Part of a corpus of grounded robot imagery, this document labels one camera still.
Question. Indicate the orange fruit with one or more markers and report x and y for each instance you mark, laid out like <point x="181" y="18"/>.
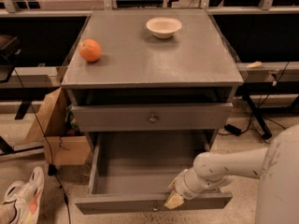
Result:
<point x="90" y="50"/>

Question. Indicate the black power adapter with cable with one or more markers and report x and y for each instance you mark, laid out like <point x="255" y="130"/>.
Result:
<point x="259" y="83"/>

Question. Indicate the grey drawer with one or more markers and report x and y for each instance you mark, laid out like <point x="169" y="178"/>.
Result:
<point x="108" y="118"/>
<point x="131" y="171"/>

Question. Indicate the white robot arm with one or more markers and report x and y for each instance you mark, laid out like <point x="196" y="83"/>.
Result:
<point x="275" y="167"/>

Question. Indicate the white paper bowl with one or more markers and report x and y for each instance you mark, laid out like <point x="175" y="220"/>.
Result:
<point x="163" y="27"/>

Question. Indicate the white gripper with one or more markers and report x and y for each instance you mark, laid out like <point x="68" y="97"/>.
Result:
<point x="181" y="187"/>

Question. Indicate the brown cardboard box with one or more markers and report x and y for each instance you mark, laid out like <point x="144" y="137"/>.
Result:
<point x="49" y="129"/>

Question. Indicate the grey wooden drawer cabinet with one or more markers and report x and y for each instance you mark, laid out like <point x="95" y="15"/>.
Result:
<point x="137" y="68"/>

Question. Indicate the grey top drawer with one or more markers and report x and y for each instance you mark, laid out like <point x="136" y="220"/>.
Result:
<point x="108" y="118"/>

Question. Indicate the small yellow foam piece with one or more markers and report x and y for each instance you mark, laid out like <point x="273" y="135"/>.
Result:
<point x="253" y="65"/>

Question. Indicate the white sneaker with orange accents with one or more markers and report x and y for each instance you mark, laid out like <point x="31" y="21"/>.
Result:
<point x="21" y="202"/>

